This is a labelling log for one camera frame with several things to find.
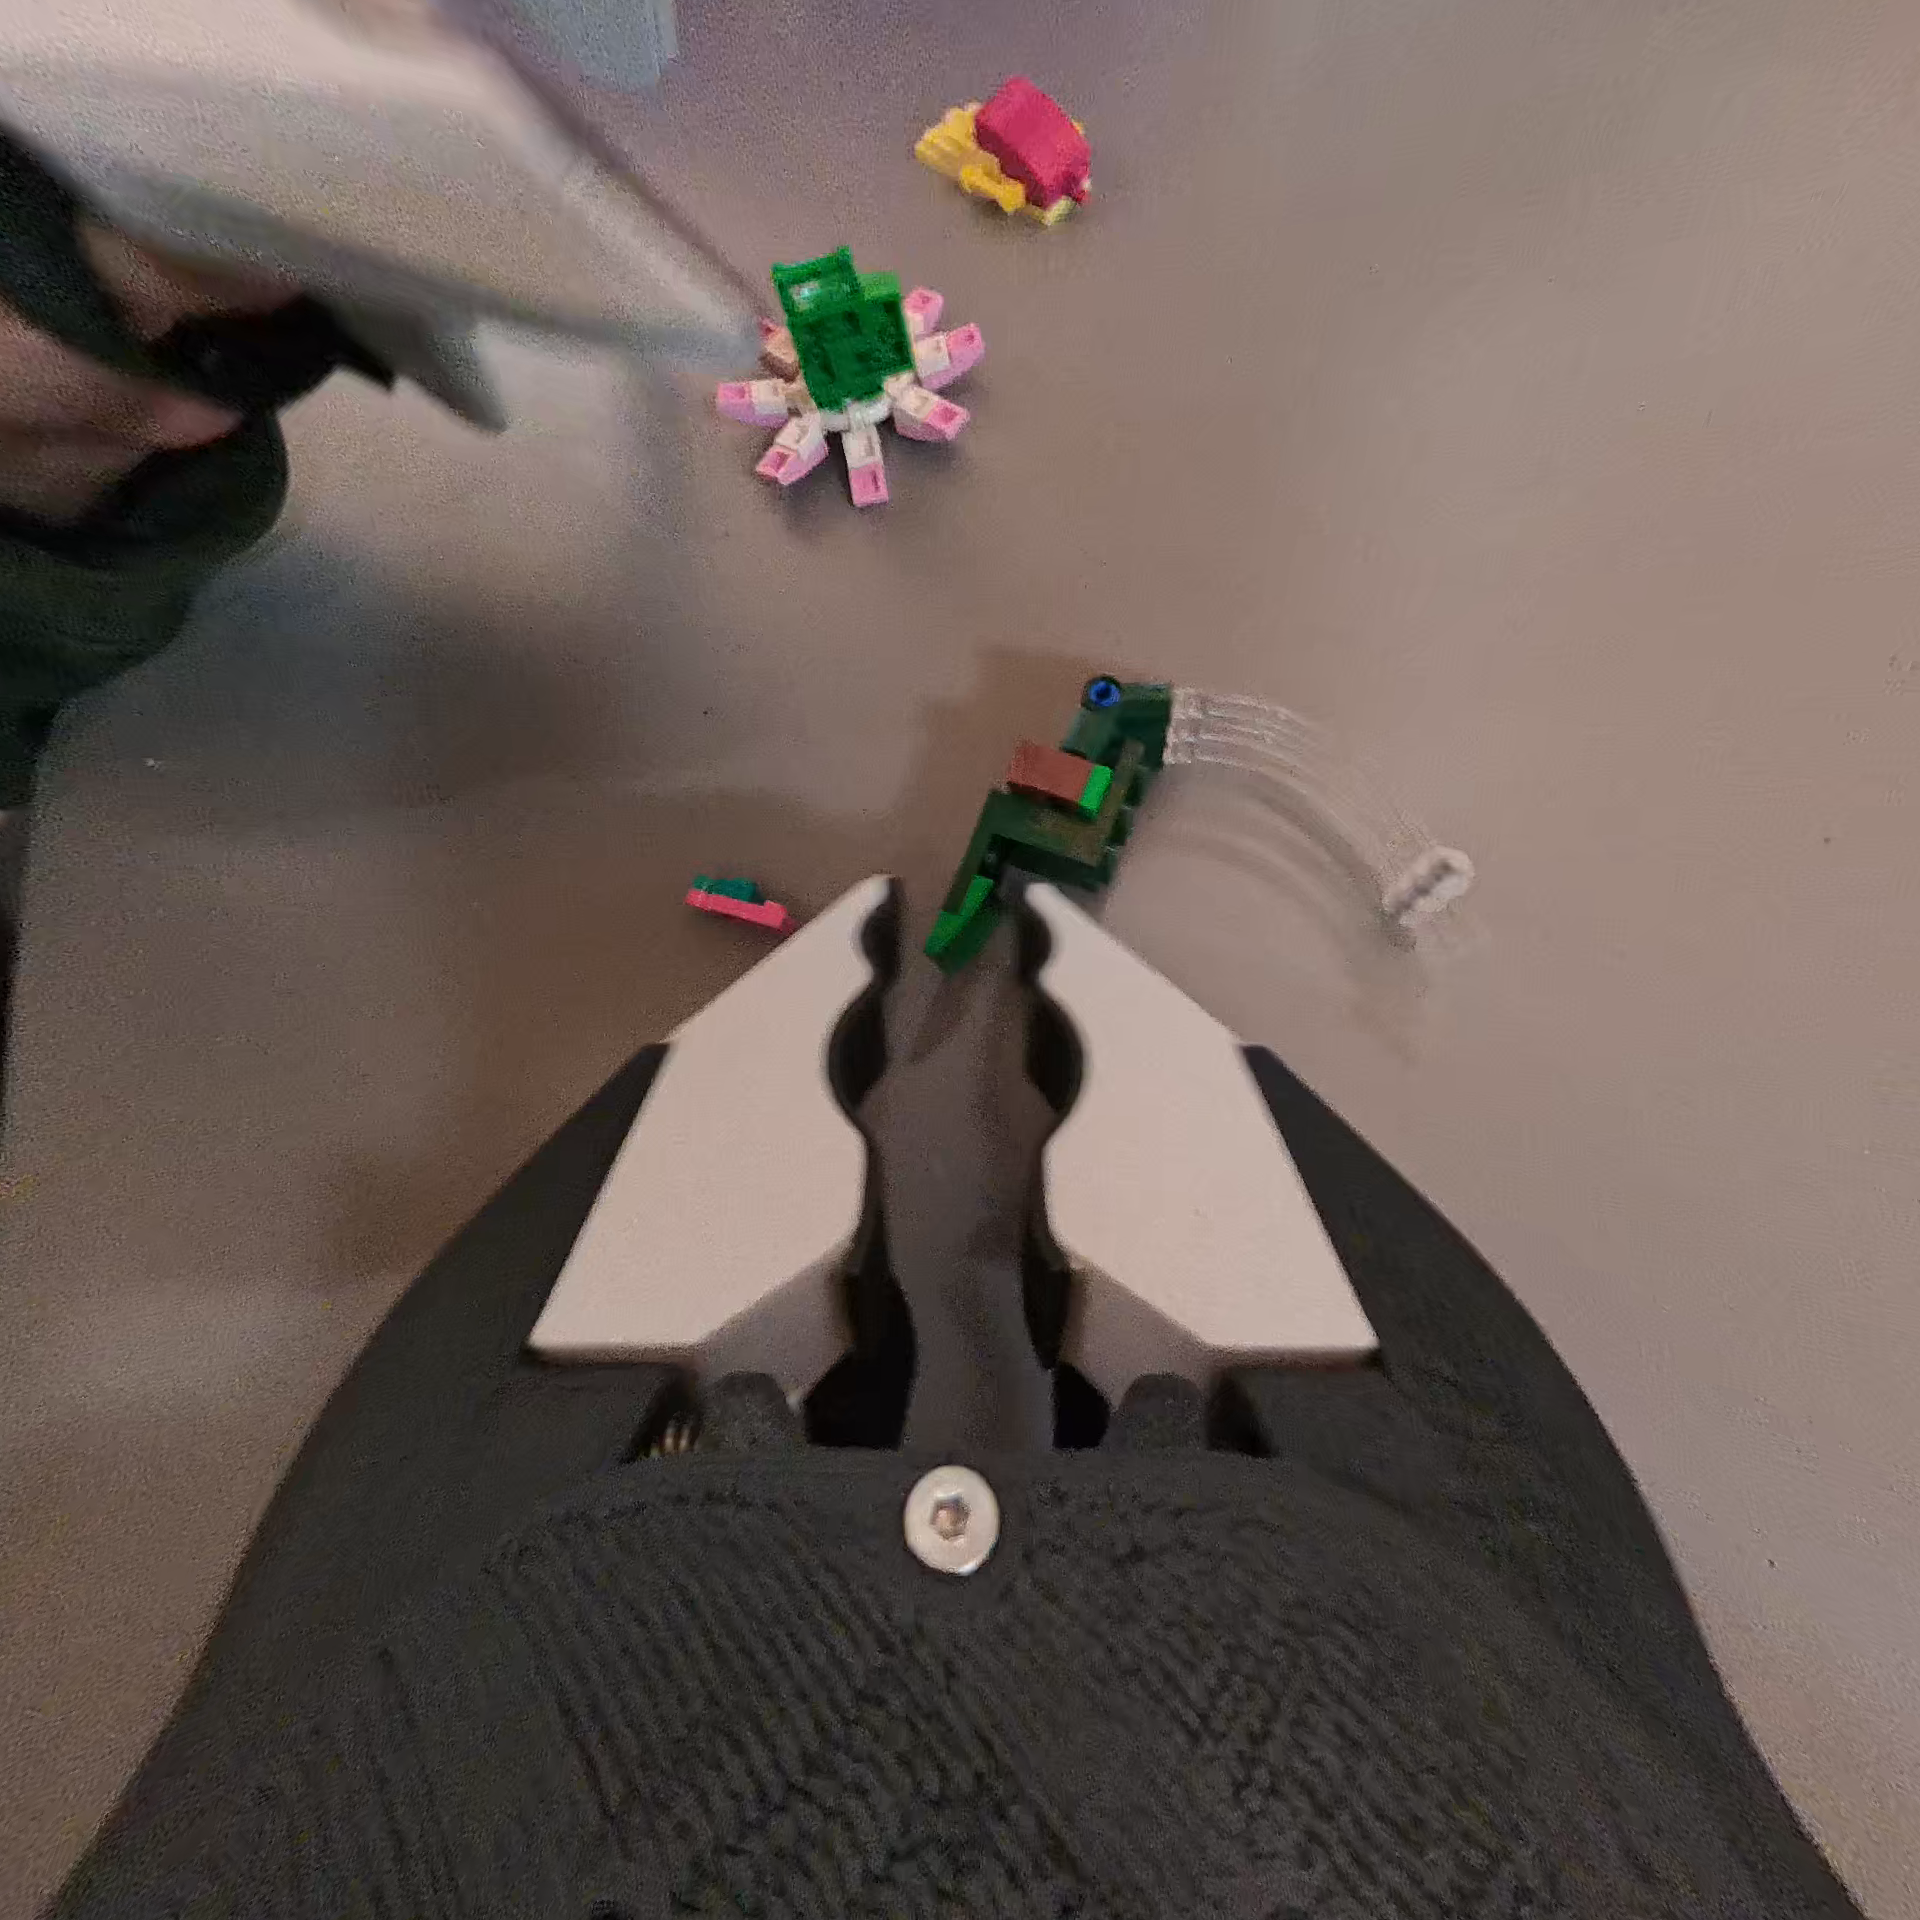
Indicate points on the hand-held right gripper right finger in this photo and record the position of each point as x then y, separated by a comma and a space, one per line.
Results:
1203, 1185

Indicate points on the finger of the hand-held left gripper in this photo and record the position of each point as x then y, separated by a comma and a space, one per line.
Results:
375, 120
419, 324

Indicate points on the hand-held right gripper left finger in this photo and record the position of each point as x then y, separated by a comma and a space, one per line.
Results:
704, 1156

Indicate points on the transparent curved lego piece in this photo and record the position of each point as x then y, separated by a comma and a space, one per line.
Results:
1423, 885

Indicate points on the dark green lego build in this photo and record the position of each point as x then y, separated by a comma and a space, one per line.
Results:
1054, 839

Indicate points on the green and pink lego flower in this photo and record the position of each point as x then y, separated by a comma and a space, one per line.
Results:
837, 336

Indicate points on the person's left forearm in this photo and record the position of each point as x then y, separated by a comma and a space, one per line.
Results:
92, 627

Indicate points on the small pink green lego piece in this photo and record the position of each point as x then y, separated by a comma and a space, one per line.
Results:
734, 905

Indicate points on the pink and yellow lego build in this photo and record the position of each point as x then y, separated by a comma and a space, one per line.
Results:
1027, 129

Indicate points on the person's left hand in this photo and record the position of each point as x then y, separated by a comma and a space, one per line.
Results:
79, 427

